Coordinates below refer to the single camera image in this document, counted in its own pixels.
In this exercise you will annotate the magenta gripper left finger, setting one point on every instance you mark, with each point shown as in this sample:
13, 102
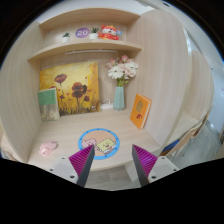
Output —
75, 168

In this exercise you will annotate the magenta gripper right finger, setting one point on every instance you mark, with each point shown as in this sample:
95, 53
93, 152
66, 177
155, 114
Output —
149, 167

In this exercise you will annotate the round cartoon mouse pad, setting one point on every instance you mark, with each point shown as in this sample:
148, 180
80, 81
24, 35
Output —
106, 143

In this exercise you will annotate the pink computer mouse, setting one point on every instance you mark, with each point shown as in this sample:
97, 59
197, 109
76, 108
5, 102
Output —
47, 147

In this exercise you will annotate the orange book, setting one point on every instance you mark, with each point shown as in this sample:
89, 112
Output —
140, 110

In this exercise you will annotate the wooden chair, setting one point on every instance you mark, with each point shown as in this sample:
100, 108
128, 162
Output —
188, 127

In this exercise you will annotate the white power adapter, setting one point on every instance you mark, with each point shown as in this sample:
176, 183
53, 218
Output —
106, 104

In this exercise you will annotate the teal vase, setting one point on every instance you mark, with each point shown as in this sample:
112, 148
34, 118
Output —
119, 103

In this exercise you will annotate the green book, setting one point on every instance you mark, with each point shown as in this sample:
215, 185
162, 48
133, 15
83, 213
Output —
48, 104

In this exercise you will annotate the poppy flower painting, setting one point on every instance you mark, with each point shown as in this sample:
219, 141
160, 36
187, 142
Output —
76, 85

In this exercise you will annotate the pink white flower bouquet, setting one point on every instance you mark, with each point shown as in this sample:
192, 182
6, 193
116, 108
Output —
122, 69

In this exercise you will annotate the small potted plant left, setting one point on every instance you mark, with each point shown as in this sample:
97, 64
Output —
66, 37

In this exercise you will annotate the small potted plant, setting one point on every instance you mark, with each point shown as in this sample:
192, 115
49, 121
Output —
66, 37
93, 33

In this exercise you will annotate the small potted plant right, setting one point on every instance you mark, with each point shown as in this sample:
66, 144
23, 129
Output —
93, 33

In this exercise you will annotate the purple round number sign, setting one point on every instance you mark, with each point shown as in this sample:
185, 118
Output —
82, 32

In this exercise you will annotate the red plush toy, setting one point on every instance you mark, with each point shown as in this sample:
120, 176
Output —
109, 32

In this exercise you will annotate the wooden wall shelf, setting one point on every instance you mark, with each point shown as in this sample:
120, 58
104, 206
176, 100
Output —
87, 15

